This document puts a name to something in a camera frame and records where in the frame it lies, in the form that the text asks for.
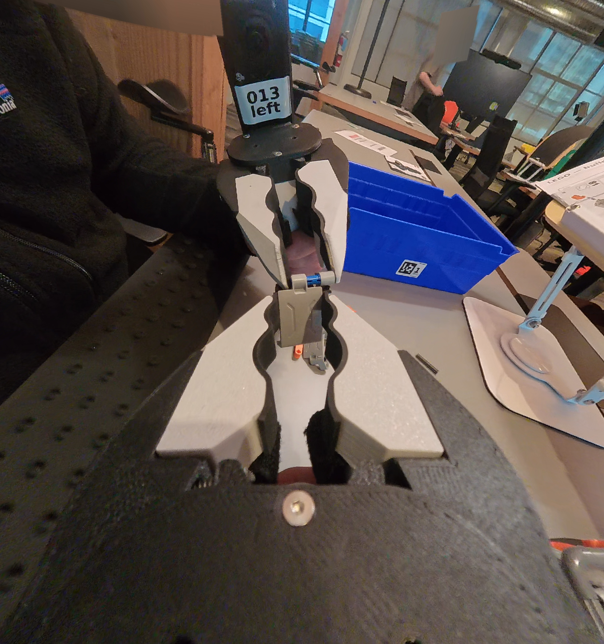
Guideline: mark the grey orange tracked toy robot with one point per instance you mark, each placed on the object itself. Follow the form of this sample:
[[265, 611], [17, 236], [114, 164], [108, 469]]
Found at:
[[589, 589]]

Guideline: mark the blue connector pin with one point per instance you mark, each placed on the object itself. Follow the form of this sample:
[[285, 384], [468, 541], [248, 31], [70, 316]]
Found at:
[[318, 279]]

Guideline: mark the open instruction booklet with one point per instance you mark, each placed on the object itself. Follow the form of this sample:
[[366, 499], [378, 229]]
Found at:
[[589, 179]]

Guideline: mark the wooden desk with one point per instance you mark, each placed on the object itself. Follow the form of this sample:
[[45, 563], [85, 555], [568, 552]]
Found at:
[[372, 106]]

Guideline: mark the white book stand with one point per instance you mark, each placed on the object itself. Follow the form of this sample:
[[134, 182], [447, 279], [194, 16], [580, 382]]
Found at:
[[543, 367]]

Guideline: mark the black office chair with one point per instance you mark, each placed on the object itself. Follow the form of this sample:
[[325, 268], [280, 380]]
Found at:
[[166, 101], [488, 151]]

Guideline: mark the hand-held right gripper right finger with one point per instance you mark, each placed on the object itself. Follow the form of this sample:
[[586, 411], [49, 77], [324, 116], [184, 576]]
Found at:
[[387, 403]]

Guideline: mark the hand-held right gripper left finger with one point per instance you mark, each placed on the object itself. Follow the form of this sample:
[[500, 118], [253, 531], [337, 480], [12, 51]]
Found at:
[[216, 403]]

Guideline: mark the person's left forearm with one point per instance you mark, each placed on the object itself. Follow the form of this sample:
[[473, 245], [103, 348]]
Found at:
[[151, 181]]

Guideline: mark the black monitor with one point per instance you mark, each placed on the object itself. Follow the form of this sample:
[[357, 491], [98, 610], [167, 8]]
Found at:
[[488, 86]]

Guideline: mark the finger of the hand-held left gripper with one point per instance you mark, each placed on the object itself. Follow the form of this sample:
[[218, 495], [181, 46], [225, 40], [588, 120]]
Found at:
[[330, 216], [257, 221]]

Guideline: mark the blue plastic bin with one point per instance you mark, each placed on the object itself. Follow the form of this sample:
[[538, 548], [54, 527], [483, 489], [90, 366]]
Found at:
[[423, 231]]

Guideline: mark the black foam pad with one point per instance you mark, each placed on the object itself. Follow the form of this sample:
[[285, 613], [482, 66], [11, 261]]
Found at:
[[80, 403]]

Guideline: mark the person's left hand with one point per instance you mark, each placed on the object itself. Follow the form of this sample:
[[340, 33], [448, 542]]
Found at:
[[302, 254]]

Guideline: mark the grey small connector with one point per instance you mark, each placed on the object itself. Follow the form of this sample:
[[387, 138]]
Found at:
[[318, 363]]

